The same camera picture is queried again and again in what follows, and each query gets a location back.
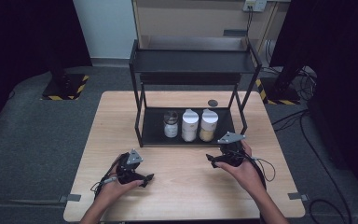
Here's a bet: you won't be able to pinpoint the black socket cable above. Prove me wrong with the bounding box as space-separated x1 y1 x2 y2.
245 6 254 40

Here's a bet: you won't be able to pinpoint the person's right hand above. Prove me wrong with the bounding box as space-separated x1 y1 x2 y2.
213 139 267 194

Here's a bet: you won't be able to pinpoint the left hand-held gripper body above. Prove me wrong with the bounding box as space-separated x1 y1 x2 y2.
115 148 145 185

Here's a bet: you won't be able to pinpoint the white-lid jar yellow contents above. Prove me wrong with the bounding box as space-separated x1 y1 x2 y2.
199 108 219 143

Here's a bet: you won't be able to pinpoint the white-lid jar white contents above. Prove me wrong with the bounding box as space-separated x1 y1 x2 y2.
181 108 200 143

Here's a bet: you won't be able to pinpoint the bundle of floor cables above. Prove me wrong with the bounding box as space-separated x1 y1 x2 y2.
293 66 319 102

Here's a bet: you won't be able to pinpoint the grey tape strip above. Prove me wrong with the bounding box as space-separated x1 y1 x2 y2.
59 193 82 203
287 192 310 202

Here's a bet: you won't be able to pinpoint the black curtain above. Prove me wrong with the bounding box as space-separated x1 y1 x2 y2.
268 0 358 194
0 0 93 138

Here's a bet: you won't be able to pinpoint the small clear jar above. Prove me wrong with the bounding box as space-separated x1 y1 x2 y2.
163 110 179 138

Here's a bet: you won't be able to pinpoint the left hand-held gripper cable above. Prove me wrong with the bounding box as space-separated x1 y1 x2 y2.
89 154 122 198

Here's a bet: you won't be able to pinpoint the right hand-held gripper cable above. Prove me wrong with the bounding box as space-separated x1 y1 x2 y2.
243 152 277 191

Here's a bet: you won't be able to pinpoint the long black floor cable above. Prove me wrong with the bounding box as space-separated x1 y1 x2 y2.
271 108 353 224

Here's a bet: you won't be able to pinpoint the black metal shelf rack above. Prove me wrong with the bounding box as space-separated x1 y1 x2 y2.
128 38 263 148

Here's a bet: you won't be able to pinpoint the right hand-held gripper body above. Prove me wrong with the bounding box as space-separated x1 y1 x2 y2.
216 131 247 168

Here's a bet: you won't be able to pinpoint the person's left hand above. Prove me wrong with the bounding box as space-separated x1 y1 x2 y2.
95 153 145 207

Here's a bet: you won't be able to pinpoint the striped-edge black stand base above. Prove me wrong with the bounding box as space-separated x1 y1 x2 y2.
255 77 301 105
40 73 90 101

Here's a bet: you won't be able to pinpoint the hand-held gripper cable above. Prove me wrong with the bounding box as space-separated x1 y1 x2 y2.
89 154 122 198
243 152 277 191

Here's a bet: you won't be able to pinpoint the white wall socket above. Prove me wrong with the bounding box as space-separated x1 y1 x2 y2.
242 0 268 13

